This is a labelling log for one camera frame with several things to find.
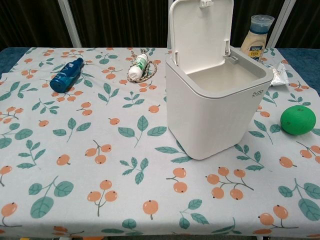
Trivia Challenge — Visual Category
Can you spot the white trash bin lid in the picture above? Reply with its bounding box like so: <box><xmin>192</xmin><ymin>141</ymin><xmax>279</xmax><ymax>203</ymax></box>
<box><xmin>164</xmin><ymin>0</ymin><xmax>272</xmax><ymax>161</ymax></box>

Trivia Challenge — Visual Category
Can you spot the green ball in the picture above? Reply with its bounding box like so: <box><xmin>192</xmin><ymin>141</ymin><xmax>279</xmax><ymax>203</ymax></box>
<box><xmin>280</xmin><ymin>104</ymin><xmax>314</xmax><ymax>136</ymax></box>

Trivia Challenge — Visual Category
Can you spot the white green tube bottle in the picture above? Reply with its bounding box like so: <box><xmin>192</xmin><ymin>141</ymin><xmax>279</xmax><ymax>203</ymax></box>
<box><xmin>128</xmin><ymin>53</ymin><xmax>148</xmax><ymax>79</ymax></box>

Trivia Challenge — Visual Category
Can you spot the floral fruit print tablecloth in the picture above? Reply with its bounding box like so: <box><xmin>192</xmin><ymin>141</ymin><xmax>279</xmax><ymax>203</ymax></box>
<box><xmin>0</xmin><ymin>46</ymin><xmax>320</xmax><ymax>238</ymax></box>

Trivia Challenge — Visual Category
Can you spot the blue bottle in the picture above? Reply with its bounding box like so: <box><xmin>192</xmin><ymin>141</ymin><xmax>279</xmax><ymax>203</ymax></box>
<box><xmin>49</xmin><ymin>57</ymin><xmax>85</xmax><ymax>93</ymax></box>

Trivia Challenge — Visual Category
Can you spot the dark curtain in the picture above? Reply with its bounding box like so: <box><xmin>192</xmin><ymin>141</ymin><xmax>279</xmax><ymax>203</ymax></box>
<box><xmin>0</xmin><ymin>0</ymin><xmax>320</xmax><ymax>49</ymax></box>

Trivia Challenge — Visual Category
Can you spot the salad dressing bottle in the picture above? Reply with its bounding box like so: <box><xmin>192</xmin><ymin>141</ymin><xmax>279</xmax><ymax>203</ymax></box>
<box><xmin>239</xmin><ymin>14</ymin><xmax>275</xmax><ymax>62</ymax></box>

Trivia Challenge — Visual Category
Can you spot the clear plastic wrapper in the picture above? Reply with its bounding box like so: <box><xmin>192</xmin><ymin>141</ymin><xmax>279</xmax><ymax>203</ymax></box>
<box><xmin>269</xmin><ymin>62</ymin><xmax>293</xmax><ymax>87</ymax></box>

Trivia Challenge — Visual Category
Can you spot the braided rope cord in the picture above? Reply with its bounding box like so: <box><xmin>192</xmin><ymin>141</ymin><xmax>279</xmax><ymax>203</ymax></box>
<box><xmin>126</xmin><ymin>49</ymin><xmax>160</xmax><ymax>83</ymax></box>

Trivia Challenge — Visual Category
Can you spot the white metal frame post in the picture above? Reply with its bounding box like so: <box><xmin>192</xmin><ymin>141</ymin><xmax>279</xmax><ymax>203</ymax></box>
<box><xmin>58</xmin><ymin>0</ymin><xmax>84</xmax><ymax>48</ymax></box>
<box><xmin>266</xmin><ymin>0</ymin><xmax>297</xmax><ymax>49</ymax></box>

